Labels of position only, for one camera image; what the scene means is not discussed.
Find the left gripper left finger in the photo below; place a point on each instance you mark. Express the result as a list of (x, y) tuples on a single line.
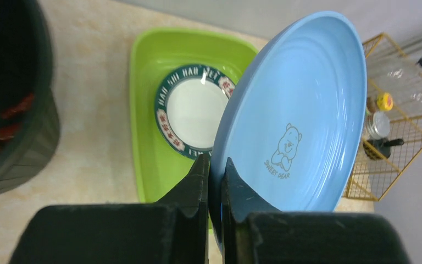
[(172, 230)]

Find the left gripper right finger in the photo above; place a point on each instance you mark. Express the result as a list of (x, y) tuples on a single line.
[(253, 231)]

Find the blue plate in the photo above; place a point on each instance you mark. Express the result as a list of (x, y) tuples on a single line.
[(292, 126)]

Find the white plate green rim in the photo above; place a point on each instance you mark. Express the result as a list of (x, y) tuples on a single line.
[(188, 107)]

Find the black lid seasoning jar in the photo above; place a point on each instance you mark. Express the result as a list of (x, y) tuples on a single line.
[(380, 149)]

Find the silver lid glass jar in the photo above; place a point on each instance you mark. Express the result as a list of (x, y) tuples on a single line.
[(377, 125)]

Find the green label sauce bottle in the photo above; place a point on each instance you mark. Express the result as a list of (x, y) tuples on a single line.
[(383, 102)]

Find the green plastic basin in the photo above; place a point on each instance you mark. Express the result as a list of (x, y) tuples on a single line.
[(154, 54)]

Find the black plastic trash bin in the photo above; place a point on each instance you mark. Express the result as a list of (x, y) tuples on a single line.
[(29, 121)]

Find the gold wire basket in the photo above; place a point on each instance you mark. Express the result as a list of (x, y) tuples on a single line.
[(390, 70)]

